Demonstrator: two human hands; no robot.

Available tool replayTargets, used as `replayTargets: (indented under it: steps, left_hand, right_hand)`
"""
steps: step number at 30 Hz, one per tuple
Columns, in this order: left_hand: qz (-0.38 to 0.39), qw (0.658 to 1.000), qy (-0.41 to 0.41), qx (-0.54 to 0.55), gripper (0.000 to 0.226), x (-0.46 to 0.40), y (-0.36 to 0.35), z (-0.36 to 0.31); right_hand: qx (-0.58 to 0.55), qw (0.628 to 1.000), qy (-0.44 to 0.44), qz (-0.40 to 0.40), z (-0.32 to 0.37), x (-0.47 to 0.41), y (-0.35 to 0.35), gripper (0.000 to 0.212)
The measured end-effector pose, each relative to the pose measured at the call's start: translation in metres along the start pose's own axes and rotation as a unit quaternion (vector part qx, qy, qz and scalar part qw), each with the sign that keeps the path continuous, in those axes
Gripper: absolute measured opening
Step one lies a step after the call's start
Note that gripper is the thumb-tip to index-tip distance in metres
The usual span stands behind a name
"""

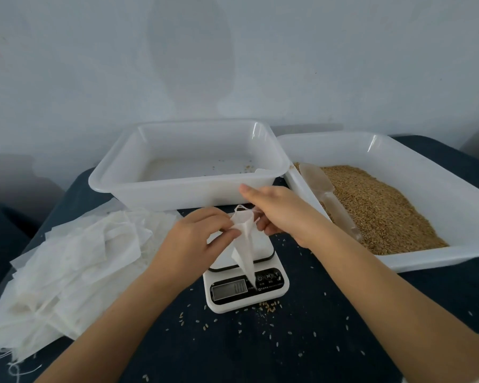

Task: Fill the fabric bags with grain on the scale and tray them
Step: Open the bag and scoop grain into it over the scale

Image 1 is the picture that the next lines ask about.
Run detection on pile of white bags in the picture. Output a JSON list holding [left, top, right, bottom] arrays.
[[0, 199, 180, 372]]

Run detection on person's right forearm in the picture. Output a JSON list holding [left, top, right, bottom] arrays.
[[303, 223, 479, 383]]

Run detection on white digital kitchen scale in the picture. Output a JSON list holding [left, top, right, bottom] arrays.
[[202, 227, 291, 314]]

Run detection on clear plastic scoop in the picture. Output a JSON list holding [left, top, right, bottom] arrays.
[[295, 162, 364, 243]]

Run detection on person's right hand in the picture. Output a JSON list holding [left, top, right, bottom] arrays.
[[239, 184, 334, 249]]

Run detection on dark blue tablecloth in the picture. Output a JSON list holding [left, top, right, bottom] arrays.
[[0, 135, 479, 383], [0, 202, 33, 308]]

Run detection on white tray of grain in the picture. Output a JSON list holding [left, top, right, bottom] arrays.
[[277, 131, 479, 273]]

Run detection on brown grain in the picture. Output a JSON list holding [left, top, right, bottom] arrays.
[[319, 164, 450, 256]]

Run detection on white plastic tub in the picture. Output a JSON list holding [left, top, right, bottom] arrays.
[[88, 119, 292, 211]]

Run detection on person's left hand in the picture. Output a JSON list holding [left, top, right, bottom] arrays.
[[147, 206, 244, 289]]

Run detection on person's left forearm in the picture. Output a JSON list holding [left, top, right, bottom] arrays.
[[36, 267, 185, 383]]

